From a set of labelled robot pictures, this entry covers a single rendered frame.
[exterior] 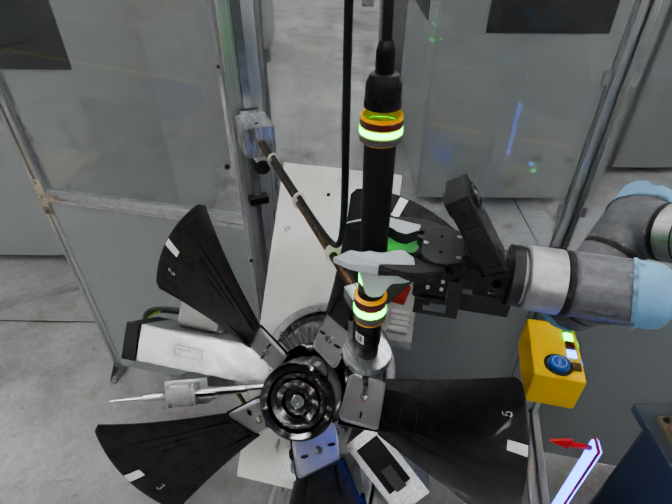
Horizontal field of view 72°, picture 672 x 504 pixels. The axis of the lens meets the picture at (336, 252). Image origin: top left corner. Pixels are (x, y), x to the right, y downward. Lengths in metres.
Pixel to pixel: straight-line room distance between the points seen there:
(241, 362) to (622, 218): 0.68
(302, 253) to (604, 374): 1.18
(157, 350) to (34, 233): 2.36
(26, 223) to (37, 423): 1.26
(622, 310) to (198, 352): 0.72
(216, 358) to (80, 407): 1.58
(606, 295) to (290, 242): 0.65
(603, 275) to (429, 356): 1.25
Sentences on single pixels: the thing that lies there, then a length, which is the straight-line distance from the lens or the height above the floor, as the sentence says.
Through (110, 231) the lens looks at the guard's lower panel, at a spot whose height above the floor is 0.86.
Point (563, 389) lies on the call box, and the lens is 1.08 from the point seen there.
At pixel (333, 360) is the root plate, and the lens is 0.75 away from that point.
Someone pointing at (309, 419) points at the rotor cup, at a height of 1.21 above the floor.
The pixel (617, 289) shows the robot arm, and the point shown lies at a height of 1.51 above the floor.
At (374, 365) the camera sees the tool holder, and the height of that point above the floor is 1.31.
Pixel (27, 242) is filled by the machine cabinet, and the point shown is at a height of 0.15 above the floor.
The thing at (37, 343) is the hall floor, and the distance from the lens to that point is 2.87.
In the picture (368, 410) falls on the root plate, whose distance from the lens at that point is 0.78.
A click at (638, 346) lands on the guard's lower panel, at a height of 0.72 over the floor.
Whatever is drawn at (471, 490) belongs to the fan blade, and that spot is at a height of 1.15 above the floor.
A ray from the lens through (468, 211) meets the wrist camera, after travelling 0.49.
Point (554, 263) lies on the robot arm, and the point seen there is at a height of 1.52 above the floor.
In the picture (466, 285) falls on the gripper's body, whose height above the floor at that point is 1.47.
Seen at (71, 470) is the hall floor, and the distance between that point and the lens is 2.31.
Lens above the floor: 1.83
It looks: 38 degrees down
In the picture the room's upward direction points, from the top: straight up
